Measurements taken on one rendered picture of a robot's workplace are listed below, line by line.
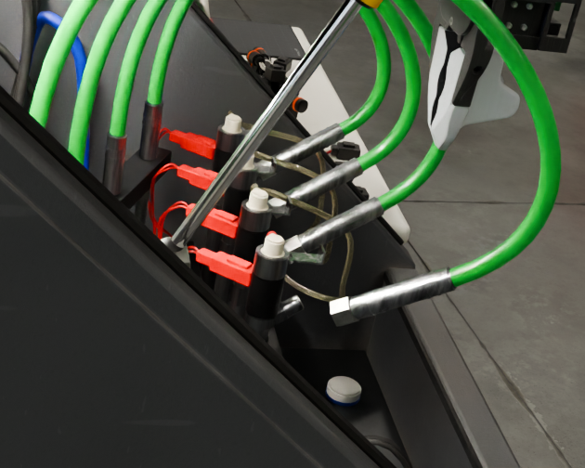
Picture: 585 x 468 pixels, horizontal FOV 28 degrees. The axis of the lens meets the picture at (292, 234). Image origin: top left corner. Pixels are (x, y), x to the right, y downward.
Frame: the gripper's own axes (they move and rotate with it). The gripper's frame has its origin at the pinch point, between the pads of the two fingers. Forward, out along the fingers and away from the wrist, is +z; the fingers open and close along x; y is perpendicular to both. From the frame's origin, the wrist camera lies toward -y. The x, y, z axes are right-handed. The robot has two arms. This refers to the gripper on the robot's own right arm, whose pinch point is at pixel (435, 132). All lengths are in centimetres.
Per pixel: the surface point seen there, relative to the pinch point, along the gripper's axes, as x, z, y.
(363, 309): -9.5, 10.6, -6.0
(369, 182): 48, 28, 13
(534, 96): -12.3, -8.4, 1.2
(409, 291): -10.5, 8.2, -3.3
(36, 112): 0.6, 1.3, -30.4
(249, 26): 103, 28, 5
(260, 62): 78, 25, 3
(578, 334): 164, 126, 122
